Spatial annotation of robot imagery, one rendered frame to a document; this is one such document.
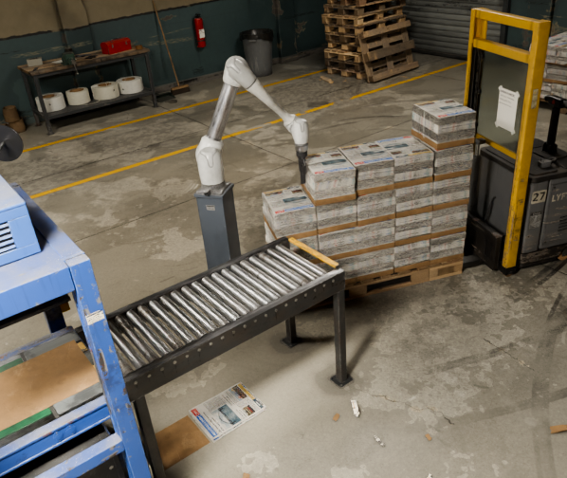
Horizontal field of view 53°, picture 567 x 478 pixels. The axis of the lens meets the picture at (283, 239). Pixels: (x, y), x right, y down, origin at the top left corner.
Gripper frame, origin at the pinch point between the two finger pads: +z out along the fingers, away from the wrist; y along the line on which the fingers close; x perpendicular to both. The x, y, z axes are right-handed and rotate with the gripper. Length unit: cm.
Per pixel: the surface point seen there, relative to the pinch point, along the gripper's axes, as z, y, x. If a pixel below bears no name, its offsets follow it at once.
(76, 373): 19, -129, 149
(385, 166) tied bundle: -7, -18, -53
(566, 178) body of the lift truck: 19, -32, -189
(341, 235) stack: 39.0, -18.8, -20.9
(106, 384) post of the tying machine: -2, -166, 132
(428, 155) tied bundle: -11, -19, -83
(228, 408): 96, -95, 81
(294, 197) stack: 13.0, -0.2, 6.7
